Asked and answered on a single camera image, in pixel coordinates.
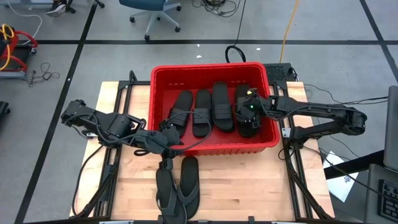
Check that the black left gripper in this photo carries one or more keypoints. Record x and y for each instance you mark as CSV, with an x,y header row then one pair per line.
x,y
158,140

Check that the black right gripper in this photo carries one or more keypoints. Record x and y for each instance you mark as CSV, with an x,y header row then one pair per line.
x,y
258,105

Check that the black flip-flop sandal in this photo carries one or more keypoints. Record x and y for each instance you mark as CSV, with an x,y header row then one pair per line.
x,y
190,174

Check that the black flip-flop with label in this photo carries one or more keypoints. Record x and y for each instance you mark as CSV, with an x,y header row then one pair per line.
x,y
166,193

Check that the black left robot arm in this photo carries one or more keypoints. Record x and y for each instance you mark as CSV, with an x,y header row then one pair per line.
x,y
115,124

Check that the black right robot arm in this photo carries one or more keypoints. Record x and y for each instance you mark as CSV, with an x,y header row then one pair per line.
x,y
326,109

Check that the red plastic bin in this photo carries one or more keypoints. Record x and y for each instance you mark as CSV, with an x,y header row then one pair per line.
x,y
224,147

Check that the black perforated box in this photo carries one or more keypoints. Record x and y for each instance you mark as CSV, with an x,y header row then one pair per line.
x,y
278,73

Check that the white paper sheet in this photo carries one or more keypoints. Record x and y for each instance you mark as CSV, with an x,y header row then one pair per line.
x,y
342,186

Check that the grey monitor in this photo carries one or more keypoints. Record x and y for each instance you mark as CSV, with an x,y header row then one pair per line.
x,y
391,124

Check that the grey desk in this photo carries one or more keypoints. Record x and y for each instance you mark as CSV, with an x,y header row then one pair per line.
x,y
371,199

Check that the black keyboard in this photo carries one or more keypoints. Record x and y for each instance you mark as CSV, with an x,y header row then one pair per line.
x,y
388,199

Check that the blue office chair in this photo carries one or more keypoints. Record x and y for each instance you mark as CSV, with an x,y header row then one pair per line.
x,y
143,3

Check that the red tube cart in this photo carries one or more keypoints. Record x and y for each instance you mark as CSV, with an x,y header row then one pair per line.
x,y
23,66

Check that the person's shoe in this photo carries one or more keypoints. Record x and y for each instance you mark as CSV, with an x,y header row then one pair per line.
x,y
56,9

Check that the small metal bracket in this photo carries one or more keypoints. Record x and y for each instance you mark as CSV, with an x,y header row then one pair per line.
x,y
286,132

